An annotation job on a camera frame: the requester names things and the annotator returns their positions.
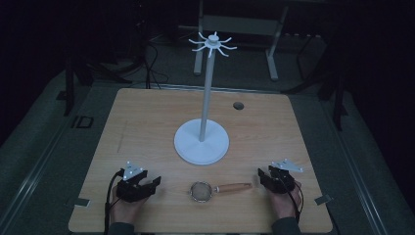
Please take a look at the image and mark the black metal stand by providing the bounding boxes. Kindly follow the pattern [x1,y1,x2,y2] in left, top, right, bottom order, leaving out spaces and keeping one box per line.
[56,55,96,118]
[317,72,348,132]

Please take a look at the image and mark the person's right hand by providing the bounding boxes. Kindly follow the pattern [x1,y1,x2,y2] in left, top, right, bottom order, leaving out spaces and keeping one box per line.
[267,180,303,220]

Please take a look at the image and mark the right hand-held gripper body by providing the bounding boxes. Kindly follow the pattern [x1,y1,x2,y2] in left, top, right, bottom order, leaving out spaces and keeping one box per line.
[265,159,304,196]

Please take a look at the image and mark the grey tape strip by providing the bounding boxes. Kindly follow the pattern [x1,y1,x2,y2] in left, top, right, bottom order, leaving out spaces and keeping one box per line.
[313,194,334,207]
[73,197,92,209]

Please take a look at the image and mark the white hook rack stand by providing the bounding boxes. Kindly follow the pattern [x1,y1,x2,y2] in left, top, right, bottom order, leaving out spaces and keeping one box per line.
[173,31,238,165]

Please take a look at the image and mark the grey metal frame table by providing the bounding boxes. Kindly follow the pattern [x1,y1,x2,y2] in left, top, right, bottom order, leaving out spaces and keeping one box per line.
[193,0,290,82]

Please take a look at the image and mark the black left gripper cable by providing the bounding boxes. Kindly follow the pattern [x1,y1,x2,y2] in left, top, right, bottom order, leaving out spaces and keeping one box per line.
[103,167,126,235]

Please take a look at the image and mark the wooden handled mesh strainer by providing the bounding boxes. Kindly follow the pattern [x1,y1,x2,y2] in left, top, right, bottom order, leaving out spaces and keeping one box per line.
[190,181,254,204]

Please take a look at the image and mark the person's left hand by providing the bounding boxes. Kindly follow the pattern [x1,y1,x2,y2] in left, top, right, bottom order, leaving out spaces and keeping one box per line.
[110,186,149,227]

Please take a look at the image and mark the black floor cables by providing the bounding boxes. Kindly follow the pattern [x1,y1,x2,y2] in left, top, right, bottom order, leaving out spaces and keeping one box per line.
[94,32,170,90]

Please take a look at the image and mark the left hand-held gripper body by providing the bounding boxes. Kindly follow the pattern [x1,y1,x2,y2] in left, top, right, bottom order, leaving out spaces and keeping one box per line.
[115,161,155,204]

